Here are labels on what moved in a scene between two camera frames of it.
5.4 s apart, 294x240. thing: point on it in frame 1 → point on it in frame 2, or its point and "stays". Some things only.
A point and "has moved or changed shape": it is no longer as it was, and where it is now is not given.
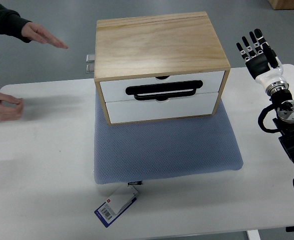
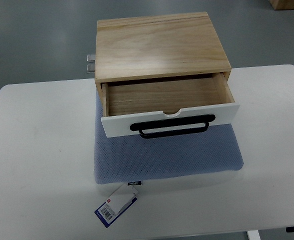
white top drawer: x=115 y=90 has moved or changed shape
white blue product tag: x=111 y=209 stays
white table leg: x=253 y=234 stays
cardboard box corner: x=288 y=4 stays
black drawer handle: x=162 y=92 → x=140 y=127
